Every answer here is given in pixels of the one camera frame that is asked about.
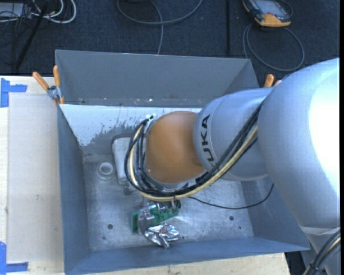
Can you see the pale wood flat board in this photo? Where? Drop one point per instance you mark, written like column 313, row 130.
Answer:
column 31, row 168

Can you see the grey metal bin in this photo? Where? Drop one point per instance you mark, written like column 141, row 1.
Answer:
column 212, row 219

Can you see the crumpled silver foil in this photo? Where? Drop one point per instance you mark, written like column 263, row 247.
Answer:
column 160, row 235

